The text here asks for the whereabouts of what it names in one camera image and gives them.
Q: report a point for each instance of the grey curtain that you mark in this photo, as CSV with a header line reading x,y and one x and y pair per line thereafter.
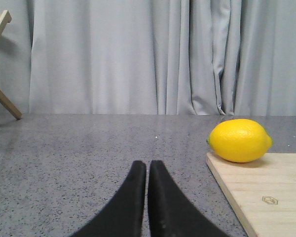
x,y
167,57

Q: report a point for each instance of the light wooden cutting board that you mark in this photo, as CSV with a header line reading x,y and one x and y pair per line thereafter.
x,y
262,193

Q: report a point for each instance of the yellow lemon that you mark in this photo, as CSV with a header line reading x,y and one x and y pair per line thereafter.
x,y
240,140

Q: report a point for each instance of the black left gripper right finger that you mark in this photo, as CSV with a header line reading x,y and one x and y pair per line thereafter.
x,y
170,212

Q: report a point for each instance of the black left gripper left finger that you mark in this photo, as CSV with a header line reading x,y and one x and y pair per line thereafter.
x,y
122,216

